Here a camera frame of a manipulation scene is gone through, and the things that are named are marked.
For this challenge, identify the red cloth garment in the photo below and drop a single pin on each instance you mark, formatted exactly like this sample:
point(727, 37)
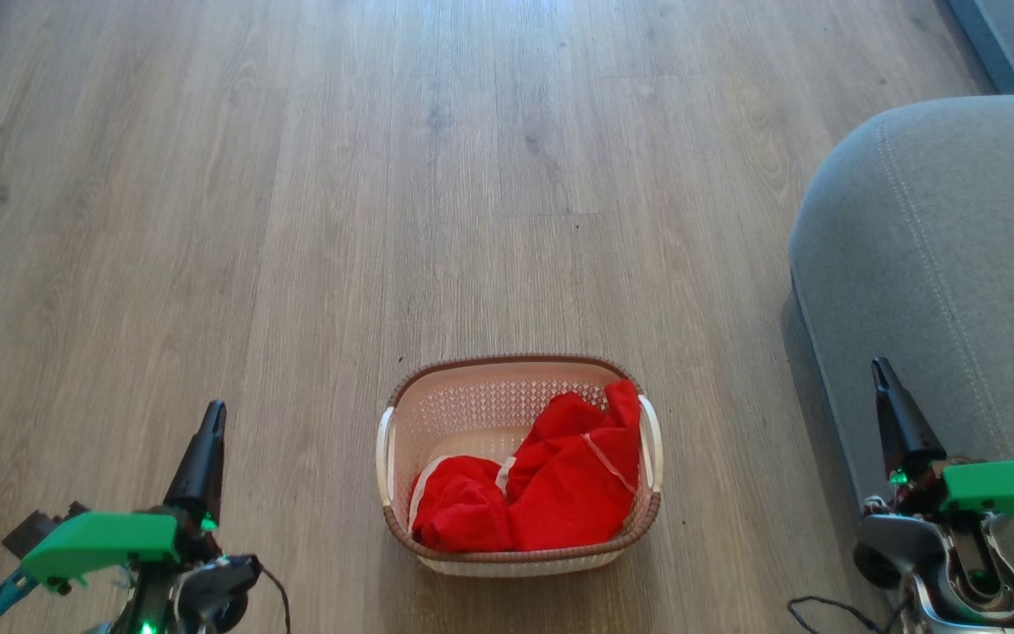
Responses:
point(560, 493)

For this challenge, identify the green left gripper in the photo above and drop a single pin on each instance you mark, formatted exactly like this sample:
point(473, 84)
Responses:
point(102, 539)

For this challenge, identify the blue left camera connector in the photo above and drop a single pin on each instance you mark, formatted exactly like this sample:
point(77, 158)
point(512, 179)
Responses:
point(1, 603)

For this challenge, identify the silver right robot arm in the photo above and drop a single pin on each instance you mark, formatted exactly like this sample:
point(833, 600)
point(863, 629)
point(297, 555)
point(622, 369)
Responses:
point(938, 572)

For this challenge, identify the grey fabric sofa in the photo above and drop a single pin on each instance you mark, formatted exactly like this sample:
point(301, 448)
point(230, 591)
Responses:
point(956, 246)

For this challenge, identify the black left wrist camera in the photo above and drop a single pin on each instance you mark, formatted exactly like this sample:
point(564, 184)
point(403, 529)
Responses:
point(36, 528)

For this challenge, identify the beige plastic laundry basket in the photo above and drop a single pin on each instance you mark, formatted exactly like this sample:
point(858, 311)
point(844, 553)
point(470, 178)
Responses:
point(472, 401)

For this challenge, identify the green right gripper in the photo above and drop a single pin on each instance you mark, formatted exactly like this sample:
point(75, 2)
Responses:
point(1004, 489)

